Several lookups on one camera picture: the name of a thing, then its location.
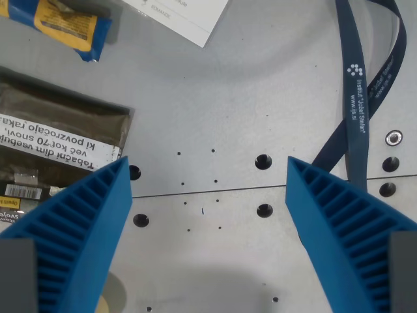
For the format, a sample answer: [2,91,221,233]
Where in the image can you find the white paper card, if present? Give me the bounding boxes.
[122,0,231,48]

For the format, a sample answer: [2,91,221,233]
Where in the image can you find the dark blue printed lanyard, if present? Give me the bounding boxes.
[309,0,408,193]

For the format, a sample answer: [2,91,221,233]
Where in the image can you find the brown tobacco pouch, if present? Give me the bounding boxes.
[0,66,136,233]

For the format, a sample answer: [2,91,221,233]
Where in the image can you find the blue and yellow bag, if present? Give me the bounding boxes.
[0,0,113,63]

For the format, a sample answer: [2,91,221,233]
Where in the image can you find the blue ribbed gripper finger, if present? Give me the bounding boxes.
[284,156,417,313]
[0,155,134,313]

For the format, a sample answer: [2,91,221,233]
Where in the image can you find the silver bolt in table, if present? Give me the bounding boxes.
[385,130,403,146]

